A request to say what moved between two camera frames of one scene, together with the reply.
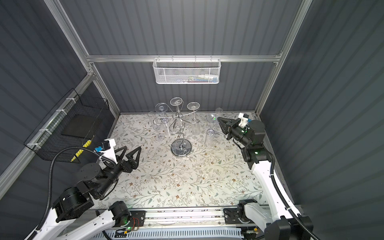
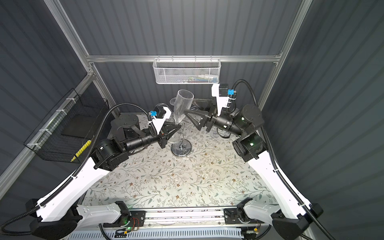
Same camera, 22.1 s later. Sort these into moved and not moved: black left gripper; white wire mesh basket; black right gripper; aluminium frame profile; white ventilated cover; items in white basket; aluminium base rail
Moved: black right gripper; black left gripper
Not moved: white wire mesh basket; aluminium base rail; aluminium frame profile; white ventilated cover; items in white basket
